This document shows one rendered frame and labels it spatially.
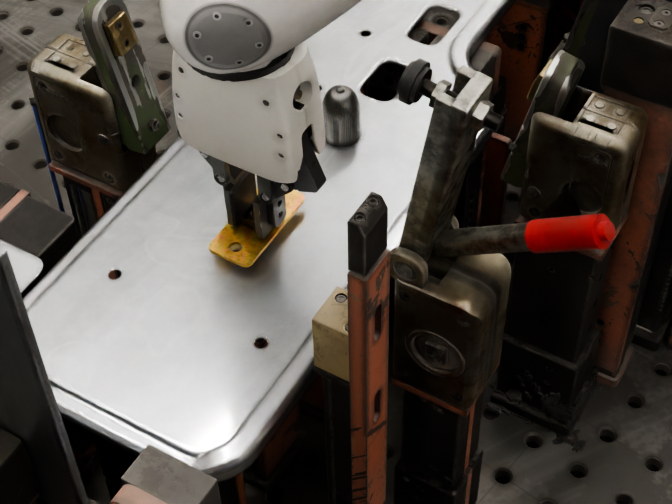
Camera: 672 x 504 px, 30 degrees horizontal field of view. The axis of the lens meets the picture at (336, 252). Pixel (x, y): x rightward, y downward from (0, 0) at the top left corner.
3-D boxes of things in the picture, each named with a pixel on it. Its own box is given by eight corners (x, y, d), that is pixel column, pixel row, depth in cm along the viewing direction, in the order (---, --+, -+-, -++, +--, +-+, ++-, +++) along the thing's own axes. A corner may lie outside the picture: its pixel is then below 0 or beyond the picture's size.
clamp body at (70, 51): (121, 270, 134) (61, 7, 108) (212, 313, 130) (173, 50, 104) (68, 328, 129) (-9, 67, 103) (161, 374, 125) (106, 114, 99)
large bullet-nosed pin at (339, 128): (335, 129, 106) (333, 69, 101) (367, 142, 105) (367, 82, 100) (315, 152, 104) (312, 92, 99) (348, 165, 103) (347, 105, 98)
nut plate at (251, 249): (266, 180, 98) (265, 169, 98) (307, 197, 97) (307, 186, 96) (205, 250, 94) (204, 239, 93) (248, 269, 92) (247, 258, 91)
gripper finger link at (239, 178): (252, 139, 91) (258, 202, 96) (216, 124, 92) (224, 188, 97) (228, 166, 89) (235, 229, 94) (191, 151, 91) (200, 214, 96)
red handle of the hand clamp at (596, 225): (420, 214, 88) (615, 195, 77) (434, 238, 89) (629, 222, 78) (391, 253, 86) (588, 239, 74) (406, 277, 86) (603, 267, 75)
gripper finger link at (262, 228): (309, 162, 89) (313, 225, 95) (272, 147, 91) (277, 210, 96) (286, 190, 88) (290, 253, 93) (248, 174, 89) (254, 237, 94)
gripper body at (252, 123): (334, 19, 82) (337, 144, 90) (204, -27, 85) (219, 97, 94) (272, 85, 77) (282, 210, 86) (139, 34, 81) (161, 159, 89)
